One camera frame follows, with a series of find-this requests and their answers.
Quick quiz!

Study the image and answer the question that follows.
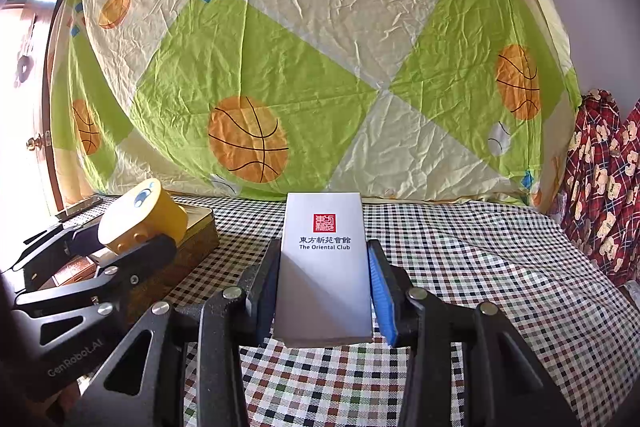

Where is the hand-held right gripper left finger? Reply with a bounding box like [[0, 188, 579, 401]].
[[65, 237, 283, 427]]

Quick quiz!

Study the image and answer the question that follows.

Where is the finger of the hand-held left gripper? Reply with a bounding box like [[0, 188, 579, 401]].
[[0, 221, 108, 275], [12, 234, 178, 350]]

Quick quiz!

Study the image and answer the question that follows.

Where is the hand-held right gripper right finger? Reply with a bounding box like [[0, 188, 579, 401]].
[[366, 239, 581, 427]]

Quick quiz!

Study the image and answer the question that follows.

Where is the yellow face box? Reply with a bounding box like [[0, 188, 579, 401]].
[[97, 179, 190, 256]]

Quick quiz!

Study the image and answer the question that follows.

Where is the white rectangular box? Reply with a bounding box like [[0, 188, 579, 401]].
[[272, 192, 375, 349]]

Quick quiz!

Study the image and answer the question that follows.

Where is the gold metal tin box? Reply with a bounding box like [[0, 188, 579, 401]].
[[50, 202, 221, 323]]

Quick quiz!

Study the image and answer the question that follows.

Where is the brown translucent compact case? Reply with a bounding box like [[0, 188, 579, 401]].
[[50, 254, 97, 288]]

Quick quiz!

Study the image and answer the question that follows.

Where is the checkered tablecloth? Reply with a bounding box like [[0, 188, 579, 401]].
[[95, 194, 640, 427]]

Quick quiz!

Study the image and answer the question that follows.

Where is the wooden door with brass knob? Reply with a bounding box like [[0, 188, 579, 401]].
[[0, 0, 96, 218]]

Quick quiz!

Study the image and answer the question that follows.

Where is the green cream ball-print bedsheet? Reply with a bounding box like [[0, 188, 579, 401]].
[[50, 0, 583, 212]]

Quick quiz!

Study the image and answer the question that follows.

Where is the red plaid bear-print cloth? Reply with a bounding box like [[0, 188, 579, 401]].
[[557, 89, 640, 290]]

